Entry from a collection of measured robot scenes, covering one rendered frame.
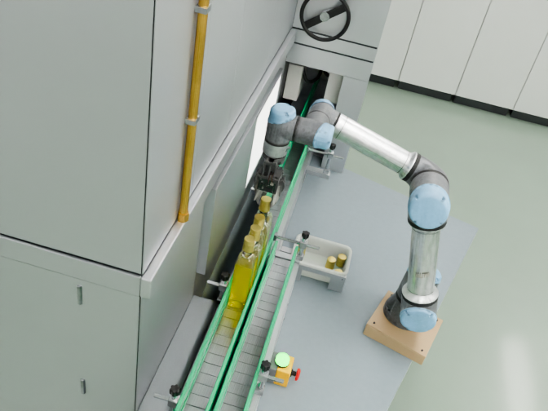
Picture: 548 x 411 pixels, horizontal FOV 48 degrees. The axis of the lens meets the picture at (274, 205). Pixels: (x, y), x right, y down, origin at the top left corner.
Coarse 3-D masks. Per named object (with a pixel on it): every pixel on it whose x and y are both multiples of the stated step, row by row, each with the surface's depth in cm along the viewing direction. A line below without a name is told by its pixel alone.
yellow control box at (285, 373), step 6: (276, 354) 196; (276, 366) 192; (288, 366) 193; (270, 372) 192; (276, 372) 192; (282, 372) 191; (288, 372) 191; (282, 378) 193; (288, 378) 192; (282, 384) 194
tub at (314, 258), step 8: (296, 240) 239; (312, 240) 243; (320, 240) 242; (320, 248) 244; (328, 248) 243; (336, 248) 242; (344, 248) 241; (304, 256) 243; (312, 256) 244; (320, 256) 245; (328, 256) 245; (336, 256) 244; (304, 264) 229; (312, 264) 230; (320, 264) 241; (344, 264) 239; (336, 272) 228; (344, 272) 229
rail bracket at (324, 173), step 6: (330, 144) 267; (306, 150) 271; (312, 150) 271; (318, 150) 271; (330, 150) 269; (330, 156) 270; (336, 156) 270; (306, 168) 277; (312, 168) 278; (318, 168) 278; (324, 168) 276; (306, 174) 282; (312, 174) 276; (318, 174) 276; (324, 174) 275
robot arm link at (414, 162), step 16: (336, 112) 186; (336, 128) 185; (352, 128) 186; (352, 144) 187; (368, 144) 186; (384, 144) 186; (384, 160) 187; (400, 160) 187; (416, 160) 186; (400, 176) 190
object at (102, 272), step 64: (0, 0) 104; (64, 0) 101; (128, 0) 98; (192, 0) 116; (256, 0) 173; (0, 64) 111; (64, 64) 108; (128, 64) 105; (256, 64) 202; (0, 128) 119; (64, 128) 116; (128, 128) 113; (0, 192) 130; (64, 192) 125; (128, 192) 121; (192, 192) 161; (0, 256) 141; (64, 256) 135; (128, 256) 132; (192, 256) 184; (0, 320) 155; (64, 320) 149; (128, 320) 144; (0, 384) 173; (64, 384) 165; (128, 384) 159
